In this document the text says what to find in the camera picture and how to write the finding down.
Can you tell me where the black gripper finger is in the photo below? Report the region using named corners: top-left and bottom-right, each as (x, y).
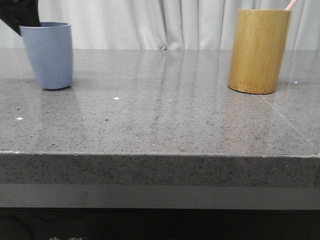
top-left (0, 0), bottom-right (41, 36)

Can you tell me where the pink chopstick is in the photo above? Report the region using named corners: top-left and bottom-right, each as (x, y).
top-left (285, 0), bottom-right (298, 11)

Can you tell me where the bamboo cylinder holder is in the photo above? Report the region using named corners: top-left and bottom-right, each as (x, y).
top-left (227, 9), bottom-right (292, 95)

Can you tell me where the white curtain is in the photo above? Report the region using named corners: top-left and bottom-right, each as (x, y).
top-left (0, 0), bottom-right (320, 51)

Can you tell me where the blue cup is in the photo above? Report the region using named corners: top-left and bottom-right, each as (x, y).
top-left (19, 22), bottom-right (73, 90)

